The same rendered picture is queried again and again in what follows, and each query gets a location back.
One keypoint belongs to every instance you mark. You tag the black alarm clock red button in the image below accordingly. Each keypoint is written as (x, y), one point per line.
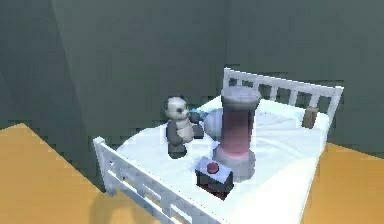
(214, 178)

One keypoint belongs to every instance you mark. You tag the small blue object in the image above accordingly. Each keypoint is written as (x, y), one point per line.
(196, 114)

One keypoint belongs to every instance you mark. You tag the black and white panda toy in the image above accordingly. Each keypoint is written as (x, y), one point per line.
(179, 128)

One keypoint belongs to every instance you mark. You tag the pale grey pillow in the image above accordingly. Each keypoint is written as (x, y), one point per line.
(213, 123)

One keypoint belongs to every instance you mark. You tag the grey and pink dumbbell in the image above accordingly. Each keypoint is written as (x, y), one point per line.
(237, 133)

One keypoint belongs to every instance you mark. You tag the white slatted bed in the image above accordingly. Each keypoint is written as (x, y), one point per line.
(286, 156)

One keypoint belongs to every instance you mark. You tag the small brown block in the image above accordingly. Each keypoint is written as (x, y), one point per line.
(309, 117)

